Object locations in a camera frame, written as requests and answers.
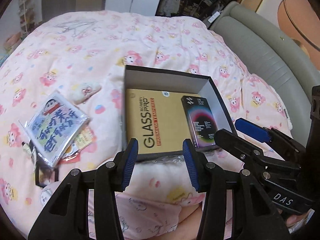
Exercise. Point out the pink cartoon print blanket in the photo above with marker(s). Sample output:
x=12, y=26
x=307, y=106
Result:
x=48, y=60

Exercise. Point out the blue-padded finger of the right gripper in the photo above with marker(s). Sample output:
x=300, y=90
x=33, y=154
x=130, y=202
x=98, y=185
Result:
x=252, y=130

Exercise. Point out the black open cardboard box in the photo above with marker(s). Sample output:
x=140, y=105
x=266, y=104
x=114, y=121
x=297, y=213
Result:
x=136, y=77

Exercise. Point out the cartoon diamond painting pack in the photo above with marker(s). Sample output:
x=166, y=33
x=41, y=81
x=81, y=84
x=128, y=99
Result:
x=54, y=126

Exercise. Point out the white wire shelf rack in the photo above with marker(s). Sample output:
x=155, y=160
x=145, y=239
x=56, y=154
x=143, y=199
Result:
x=27, y=16

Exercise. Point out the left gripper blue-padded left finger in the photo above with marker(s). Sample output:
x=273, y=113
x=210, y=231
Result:
x=125, y=162

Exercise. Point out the small black phone box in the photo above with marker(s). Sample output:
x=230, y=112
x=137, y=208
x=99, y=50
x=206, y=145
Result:
x=201, y=122

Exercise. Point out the grey padded headboard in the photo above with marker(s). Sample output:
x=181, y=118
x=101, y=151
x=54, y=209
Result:
x=273, y=56

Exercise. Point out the yellow glass screen protector box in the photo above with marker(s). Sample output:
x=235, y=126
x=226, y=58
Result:
x=156, y=119

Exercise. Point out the clear bubble wrap sheet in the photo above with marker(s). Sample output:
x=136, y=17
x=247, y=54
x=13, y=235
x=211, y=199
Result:
x=160, y=159

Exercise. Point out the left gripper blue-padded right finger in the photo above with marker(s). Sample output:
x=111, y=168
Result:
x=195, y=163

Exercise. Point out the wire clothes hanger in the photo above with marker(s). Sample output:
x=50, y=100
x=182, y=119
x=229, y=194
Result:
x=76, y=27

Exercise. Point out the orange cartoon card packet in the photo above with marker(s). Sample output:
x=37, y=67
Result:
x=85, y=141

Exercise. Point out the black keychain frame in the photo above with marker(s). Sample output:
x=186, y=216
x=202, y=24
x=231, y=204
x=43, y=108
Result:
x=43, y=174

